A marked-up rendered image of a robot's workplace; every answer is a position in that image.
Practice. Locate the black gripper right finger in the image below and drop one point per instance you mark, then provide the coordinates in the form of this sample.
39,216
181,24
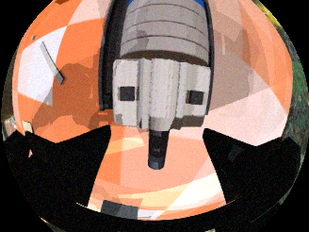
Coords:
235,162

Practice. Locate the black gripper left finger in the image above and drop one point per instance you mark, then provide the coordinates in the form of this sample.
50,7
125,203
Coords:
76,161

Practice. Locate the blue ring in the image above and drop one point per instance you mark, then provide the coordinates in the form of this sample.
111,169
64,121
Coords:
198,1

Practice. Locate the orange open tray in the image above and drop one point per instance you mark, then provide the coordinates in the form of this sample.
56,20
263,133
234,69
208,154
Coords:
61,1

